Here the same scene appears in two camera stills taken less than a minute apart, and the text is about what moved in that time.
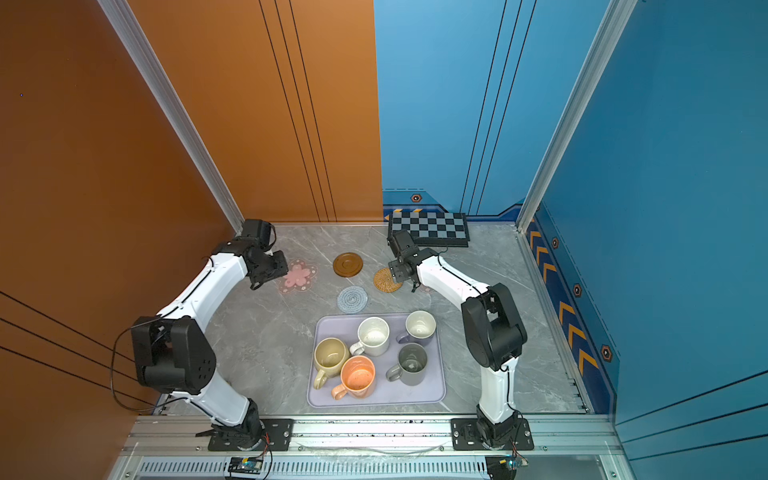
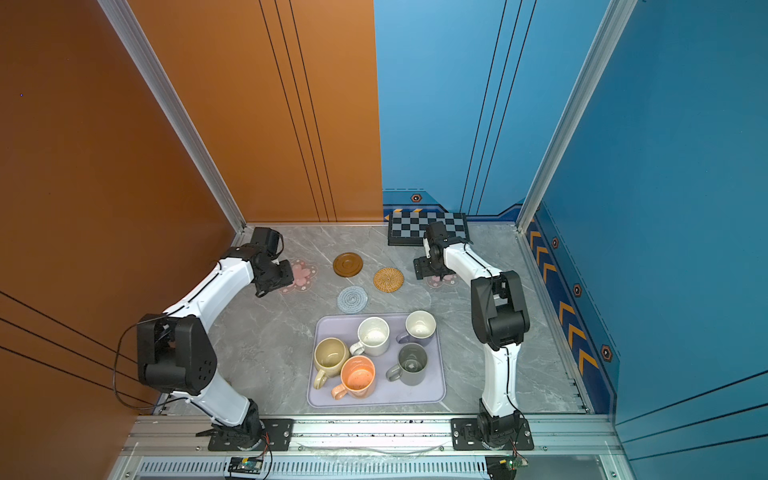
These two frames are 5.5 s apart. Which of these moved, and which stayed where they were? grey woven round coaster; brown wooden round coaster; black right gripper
Moved: black right gripper
Stayed: brown wooden round coaster; grey woven round coaster
